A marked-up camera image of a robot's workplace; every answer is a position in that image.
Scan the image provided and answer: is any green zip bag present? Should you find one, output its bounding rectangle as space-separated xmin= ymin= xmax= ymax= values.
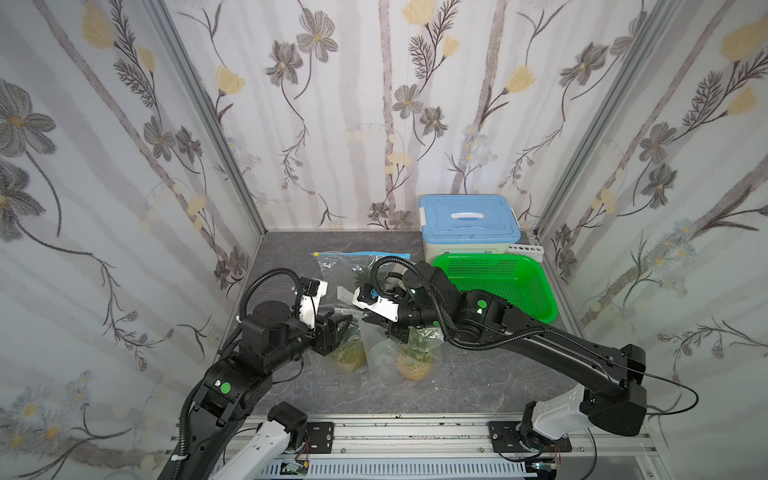
xmin=360 ymin=316 xmax=443 ymax=386

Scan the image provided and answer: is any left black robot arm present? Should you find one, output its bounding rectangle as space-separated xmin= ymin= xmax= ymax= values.
xmin=160 ymin=268 xmax=353 ymax=479

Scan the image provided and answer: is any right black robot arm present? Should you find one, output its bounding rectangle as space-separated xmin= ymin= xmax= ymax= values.
xmin=353 ymin=256 xmax=651 ymax=441

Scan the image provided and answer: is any rear blue zip bag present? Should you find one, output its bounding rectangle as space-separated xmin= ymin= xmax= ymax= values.
xmin=313 ymin=251 xmax=411 ymax=308

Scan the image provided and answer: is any blue lid storage box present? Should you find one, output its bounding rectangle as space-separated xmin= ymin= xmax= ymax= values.
xmin=419 ymin=194 xmax=521 ymax=263

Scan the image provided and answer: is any green plastic basket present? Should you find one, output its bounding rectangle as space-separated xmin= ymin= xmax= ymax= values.
xmin=432 ymin=253 xmax=559 ymax=324

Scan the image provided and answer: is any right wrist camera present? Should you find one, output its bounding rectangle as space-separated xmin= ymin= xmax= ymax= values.
xmin=353 ymin=283 xmax=399 ymax=322

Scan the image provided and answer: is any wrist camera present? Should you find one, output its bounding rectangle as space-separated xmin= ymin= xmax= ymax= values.
xmin=353 ymin=283 xmax=399 ymax=322
xmin=299 ymin=277 xmax=328 ymax=330

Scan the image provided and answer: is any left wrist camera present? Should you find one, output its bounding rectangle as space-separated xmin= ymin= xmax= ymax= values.
xmin=299 ymin=277 xmax=328 ymax=330

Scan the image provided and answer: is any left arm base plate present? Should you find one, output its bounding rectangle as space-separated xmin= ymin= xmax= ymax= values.
xmin=300 ymin=422 xmax=335 ymax=455

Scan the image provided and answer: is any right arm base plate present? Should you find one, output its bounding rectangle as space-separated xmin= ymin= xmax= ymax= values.
xmin=487 ymin=421 xmax=572 ymax=456

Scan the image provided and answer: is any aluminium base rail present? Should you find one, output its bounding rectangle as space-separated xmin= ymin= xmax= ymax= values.
xmin=160 ymin=412 xmax=661 ymax=480

